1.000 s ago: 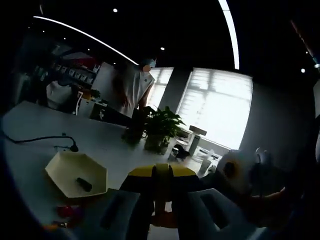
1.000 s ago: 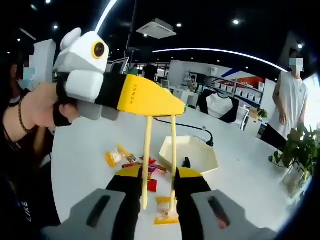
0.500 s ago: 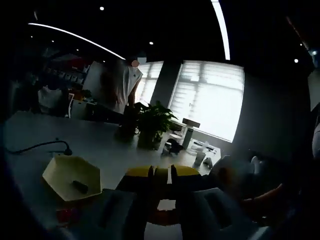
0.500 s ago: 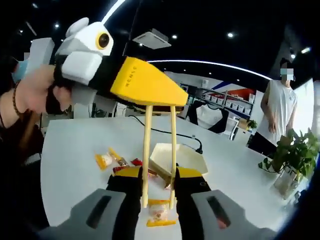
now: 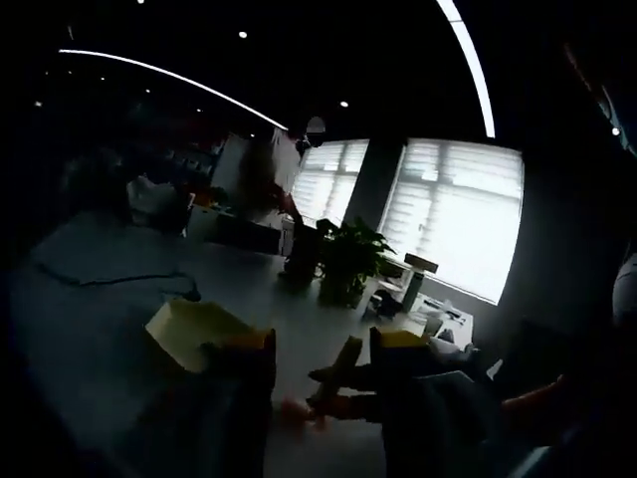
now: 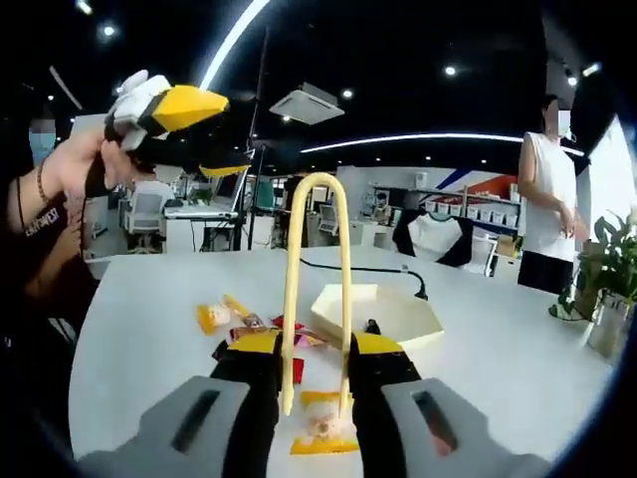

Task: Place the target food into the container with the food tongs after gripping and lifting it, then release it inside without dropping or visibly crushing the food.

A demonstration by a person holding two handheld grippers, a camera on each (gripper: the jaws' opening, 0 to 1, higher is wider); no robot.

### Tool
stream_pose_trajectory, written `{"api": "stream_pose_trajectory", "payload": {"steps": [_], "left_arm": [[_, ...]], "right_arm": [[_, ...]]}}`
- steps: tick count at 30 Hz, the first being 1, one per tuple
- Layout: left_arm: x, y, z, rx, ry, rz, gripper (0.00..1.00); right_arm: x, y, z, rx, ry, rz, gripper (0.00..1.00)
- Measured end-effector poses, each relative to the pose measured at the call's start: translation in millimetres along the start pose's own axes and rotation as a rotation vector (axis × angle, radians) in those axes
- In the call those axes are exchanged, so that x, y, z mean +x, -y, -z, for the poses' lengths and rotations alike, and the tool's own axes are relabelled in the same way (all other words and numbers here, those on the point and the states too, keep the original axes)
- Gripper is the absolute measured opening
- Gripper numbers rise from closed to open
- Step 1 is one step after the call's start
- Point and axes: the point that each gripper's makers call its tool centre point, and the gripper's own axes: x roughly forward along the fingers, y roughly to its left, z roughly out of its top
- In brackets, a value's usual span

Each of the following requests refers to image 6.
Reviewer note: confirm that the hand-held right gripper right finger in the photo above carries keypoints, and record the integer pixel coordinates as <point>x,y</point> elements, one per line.
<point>378,378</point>

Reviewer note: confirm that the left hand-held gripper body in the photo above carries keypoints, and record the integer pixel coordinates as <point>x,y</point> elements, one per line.
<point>132,107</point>

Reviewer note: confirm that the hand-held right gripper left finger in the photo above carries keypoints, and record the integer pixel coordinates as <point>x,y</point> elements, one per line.
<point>249,388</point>

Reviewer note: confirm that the beige hexagonal container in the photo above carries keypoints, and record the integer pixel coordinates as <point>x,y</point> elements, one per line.
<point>398,311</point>

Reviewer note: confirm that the yellow food snack packet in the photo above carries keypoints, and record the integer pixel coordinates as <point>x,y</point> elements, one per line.
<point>323,423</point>
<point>214,316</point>

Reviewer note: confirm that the beige plastic food tongs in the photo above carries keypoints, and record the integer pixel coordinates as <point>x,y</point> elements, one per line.
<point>291,299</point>

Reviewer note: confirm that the person's left hand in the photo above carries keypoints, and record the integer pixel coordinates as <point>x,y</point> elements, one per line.
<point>74,162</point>

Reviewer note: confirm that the silver laptop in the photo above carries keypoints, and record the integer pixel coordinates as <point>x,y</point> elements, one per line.
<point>229,194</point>

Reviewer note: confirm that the black tripod pole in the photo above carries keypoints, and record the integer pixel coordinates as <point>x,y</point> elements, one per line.
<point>255,149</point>

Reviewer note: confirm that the white office chair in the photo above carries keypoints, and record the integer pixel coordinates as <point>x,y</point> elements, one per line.
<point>144,209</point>

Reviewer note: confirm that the ceiling air conditioner unit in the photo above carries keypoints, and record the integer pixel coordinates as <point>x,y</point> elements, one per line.
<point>306,105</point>

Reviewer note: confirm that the person in black shirt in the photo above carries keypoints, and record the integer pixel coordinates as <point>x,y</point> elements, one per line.
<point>45,249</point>

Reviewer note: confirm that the storage shelf with white bins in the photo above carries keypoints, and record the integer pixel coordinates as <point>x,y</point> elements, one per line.
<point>478,214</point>

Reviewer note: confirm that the large potted plant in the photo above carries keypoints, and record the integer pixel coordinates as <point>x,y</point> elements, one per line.
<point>612,259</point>

